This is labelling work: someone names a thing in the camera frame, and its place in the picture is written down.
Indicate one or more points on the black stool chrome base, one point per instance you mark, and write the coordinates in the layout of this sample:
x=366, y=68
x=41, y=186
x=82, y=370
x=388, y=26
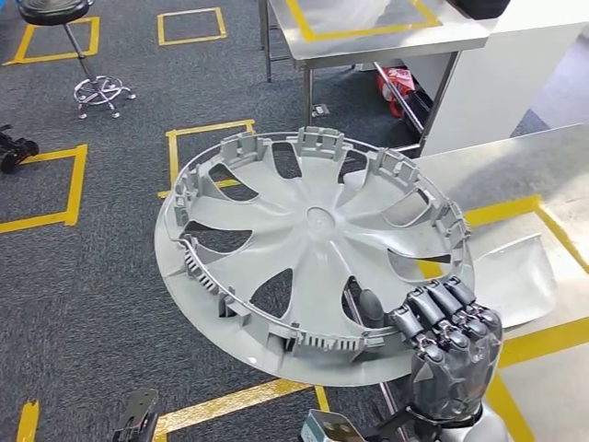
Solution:
x=55, y=9

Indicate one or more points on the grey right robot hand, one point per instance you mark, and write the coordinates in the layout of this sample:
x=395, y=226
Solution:
x=451, y=384

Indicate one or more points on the white desk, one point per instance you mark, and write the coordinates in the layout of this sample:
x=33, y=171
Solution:
x=506, y=79

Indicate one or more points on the red plastic bag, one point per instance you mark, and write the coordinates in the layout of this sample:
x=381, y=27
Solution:
x=391, y=91

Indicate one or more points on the metal floor outlet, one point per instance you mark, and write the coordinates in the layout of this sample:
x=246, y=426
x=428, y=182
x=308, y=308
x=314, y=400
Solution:
x=320, y=110

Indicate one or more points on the stainless steel table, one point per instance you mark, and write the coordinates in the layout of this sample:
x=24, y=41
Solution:
x=391, y=44

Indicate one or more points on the yellow table tape marking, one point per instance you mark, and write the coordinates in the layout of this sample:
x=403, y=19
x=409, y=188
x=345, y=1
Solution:
x=506, y=210
x=368, y=31

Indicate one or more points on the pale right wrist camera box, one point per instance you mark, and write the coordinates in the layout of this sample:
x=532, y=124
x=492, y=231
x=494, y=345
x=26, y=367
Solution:
x=326, y=427

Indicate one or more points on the grey plastic wheel hubcap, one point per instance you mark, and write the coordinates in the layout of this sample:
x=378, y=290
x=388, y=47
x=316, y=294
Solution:
x=317, y=244

